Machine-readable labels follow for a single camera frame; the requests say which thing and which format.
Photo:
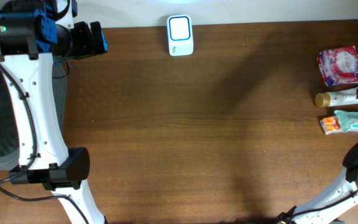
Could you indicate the white cream tube gold cap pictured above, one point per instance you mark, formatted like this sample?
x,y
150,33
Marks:
x,y
337,98

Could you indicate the purple tissue pack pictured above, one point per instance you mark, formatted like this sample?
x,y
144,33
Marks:
x,y
339,66

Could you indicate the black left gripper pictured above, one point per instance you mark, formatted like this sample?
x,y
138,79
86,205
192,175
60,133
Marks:
x,y
87,47

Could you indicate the orange tissue packet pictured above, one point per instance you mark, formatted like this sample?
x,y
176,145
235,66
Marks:
x,y
330,125

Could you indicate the white barcode scanner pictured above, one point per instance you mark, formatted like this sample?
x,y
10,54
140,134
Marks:
x,y
180,35

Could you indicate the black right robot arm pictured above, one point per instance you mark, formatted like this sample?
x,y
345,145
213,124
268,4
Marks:
x,y
342,194

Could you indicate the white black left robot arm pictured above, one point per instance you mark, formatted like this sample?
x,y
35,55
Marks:
x,y
34,36

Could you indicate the teal snack bag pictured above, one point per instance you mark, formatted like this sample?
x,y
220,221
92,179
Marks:
x,y
348,121

